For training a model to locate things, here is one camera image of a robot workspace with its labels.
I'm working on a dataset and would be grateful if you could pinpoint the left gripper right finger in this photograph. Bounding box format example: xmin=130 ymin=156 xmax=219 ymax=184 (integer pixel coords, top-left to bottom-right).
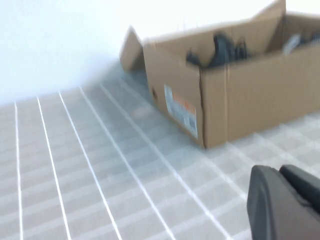
xmin=279 ymin=164 xmax=320 ymax=213

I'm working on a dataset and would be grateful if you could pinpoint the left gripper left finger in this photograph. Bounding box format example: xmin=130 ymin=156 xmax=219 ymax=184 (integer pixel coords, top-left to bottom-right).
xmin=246 ymin=164 xmax=320 ymax=240

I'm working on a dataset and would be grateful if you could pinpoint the brown cardboard shoe box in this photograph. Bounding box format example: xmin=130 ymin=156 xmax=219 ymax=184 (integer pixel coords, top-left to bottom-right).
xmin=119 ymin=0 xmax=320 ymax=150

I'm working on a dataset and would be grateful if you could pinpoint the black mesh sneaker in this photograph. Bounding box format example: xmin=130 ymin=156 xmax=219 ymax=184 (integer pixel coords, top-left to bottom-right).
xmin=185 ymin=30 xmax=249 ymax=69

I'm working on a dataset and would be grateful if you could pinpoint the grey white-checked tablecloth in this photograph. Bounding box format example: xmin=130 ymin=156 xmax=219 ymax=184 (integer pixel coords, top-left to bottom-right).
xmin=0 ymin=61 xmax=320 ymax=240

